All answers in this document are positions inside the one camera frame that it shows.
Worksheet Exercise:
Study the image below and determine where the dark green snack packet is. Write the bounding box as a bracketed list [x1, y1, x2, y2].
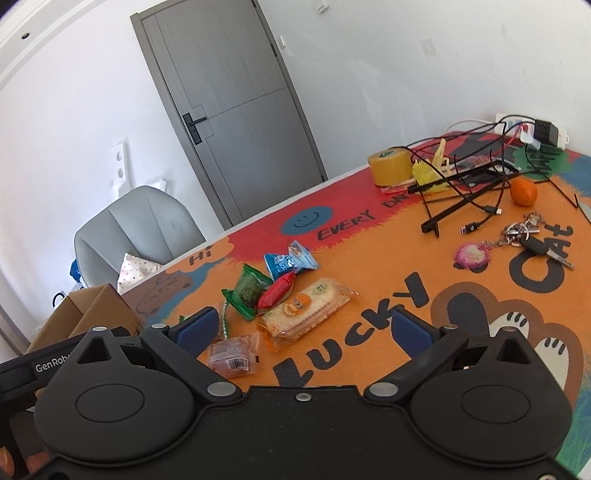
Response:
[222, 263, 274, 320]

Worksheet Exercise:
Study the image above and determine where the white foam board with holes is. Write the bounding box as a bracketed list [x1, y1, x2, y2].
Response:
[110, 142, 126, 197]

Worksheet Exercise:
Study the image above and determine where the black door handle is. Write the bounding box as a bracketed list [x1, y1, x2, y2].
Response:
[182, 112, 208, 145]

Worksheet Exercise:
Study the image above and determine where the brown cardboard box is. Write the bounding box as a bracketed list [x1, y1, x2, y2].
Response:
[25, 284, 145, 361]

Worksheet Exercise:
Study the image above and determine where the red snack packet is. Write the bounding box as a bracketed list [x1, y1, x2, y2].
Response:
[257, 271, 297, 310]

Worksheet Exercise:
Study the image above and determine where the thin black cable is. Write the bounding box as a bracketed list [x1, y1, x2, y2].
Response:
[522, 134, 583, 210]

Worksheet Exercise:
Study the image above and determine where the grey chair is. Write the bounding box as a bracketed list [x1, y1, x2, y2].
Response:
[74, 185, 207, 287]

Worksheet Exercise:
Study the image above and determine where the black charging cable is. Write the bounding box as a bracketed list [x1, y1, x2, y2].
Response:
[443, 138, 509, 217]
[459, 152, 513, 235]

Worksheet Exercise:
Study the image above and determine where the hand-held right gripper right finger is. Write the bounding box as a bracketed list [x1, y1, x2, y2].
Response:
[364, 308, 539, 408]

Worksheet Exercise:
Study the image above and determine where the bunch of keys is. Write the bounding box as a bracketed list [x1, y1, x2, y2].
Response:
[492, 212, 576, 270]

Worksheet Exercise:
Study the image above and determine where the dotted white cushion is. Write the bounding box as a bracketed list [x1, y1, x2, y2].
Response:
[117, 252, 163, 295]

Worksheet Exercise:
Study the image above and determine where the grey door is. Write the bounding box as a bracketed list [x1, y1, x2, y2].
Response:
[130, 0, 329, 230]

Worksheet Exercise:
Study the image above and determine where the black folding stand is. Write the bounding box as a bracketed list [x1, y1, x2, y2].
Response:
[409, 159, 521, 239]

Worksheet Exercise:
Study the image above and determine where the yellow tape roll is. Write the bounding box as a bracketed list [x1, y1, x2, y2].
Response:
[368, 147, 415, 188]

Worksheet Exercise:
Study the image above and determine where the white power strip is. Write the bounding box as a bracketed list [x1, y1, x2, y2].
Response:
[495, 112, 570, 149]

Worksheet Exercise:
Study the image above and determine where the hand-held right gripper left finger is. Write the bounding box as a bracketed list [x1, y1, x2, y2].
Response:
[69, 305, 243, 408]

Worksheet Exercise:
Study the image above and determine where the orange tangerine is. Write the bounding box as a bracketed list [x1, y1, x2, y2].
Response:
[510, 178, 539, 206]

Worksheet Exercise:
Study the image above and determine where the printed cat table mat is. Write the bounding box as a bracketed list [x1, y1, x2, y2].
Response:
[117, 131, 591, 477]

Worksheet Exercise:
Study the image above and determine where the yellow plastic clip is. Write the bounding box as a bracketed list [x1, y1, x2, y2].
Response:
[412, 138, 456, 188]

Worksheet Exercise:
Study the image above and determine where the pink keychain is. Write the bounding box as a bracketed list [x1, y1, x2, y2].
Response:
[455, 241, 491, 270]

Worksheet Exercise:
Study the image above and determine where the clear cracker packet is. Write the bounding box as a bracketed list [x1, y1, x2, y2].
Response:
[256, 277, 364, 353]

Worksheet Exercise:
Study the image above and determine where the black power adapter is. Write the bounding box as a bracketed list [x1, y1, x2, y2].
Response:
[531, 119, 560, 145]

